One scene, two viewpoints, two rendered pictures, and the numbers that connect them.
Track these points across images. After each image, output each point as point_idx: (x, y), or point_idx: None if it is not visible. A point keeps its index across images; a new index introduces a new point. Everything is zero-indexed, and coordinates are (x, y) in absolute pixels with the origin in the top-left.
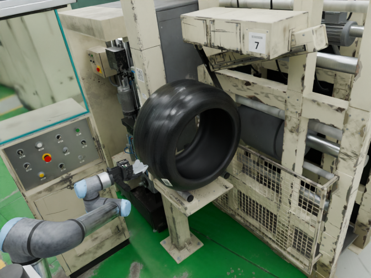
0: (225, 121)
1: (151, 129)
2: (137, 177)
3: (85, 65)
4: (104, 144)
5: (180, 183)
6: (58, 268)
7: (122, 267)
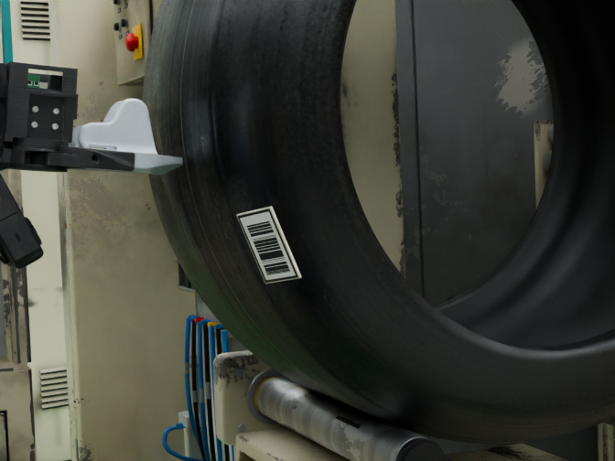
0: None
1: None
2: (89, 162)
3: (93, 62)
4: (91, 452)
5: (361, 288)
6: None
7: None
